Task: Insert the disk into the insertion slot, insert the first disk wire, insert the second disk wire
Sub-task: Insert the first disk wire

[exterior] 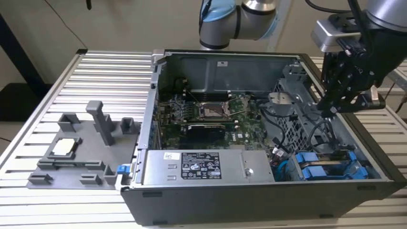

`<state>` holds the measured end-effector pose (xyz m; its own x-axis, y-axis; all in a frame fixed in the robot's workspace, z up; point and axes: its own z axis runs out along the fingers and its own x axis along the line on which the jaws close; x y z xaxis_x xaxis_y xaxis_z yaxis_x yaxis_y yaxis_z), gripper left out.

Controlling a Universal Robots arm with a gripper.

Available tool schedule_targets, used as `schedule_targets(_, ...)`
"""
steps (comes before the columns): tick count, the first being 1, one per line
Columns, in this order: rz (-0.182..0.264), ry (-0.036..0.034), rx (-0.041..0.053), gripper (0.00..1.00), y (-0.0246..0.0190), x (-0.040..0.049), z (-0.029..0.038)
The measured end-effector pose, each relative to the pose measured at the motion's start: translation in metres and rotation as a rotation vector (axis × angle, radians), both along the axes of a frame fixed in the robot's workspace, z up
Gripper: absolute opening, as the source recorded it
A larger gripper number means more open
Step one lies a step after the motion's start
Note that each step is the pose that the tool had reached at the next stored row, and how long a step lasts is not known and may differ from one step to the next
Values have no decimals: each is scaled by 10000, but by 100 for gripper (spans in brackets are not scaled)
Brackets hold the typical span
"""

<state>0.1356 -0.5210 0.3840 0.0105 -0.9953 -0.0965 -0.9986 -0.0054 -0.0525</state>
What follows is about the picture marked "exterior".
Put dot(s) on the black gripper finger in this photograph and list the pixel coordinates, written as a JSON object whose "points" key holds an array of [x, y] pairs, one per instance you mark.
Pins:
{"points": [[327, 95], [345, 101]]}

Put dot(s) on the hard disk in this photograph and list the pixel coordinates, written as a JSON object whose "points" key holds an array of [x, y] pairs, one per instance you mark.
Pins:
{"points": [[329, 164]]}

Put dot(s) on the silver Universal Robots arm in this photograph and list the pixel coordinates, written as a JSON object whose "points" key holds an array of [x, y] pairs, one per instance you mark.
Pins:
{"points": [[221, 26]]}

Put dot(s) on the grey metal disk bay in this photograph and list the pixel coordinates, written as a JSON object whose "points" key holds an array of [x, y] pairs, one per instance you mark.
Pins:
{"points": [[285, 119]]}

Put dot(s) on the green motherboard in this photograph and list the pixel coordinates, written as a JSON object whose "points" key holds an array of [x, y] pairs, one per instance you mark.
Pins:
{"points": [[248, 133]]}

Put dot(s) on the CPU socket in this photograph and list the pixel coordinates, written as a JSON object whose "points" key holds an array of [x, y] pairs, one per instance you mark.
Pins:
{"points": [[212, 110]]}

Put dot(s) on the black RAM sticks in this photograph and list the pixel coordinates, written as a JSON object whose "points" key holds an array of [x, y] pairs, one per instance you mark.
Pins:
{"points": [[207, 95]]}

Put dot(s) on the black graphics card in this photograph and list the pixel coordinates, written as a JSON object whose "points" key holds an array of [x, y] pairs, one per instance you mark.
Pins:
{"points": [[204, 132]]}

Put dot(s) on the silver power supply unit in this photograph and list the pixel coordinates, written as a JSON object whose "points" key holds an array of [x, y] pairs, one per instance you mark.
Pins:
{"points": [[207, 167]]}

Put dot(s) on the black open PC case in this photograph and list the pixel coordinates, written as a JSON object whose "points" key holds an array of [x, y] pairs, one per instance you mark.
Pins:
{"points": [[221, 202]]}

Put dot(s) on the blue case latch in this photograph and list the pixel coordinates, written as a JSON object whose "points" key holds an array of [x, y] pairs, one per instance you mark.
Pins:
{"points": [[123, 169]]}

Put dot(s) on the grey parts rack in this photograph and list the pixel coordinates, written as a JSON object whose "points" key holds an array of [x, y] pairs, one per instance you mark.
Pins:
{"points": [[95, 148]]}

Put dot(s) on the silver CPU chip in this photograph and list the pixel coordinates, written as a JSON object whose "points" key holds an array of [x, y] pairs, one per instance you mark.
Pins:
{"points": [[64, 146]]}

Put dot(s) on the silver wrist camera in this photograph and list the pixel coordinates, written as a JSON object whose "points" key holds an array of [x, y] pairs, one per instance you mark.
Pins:
{"points": [[329, 35]]}

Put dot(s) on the dark furniture frame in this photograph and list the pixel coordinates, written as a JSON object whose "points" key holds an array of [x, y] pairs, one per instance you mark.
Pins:
{"points": [[18, 66]]}

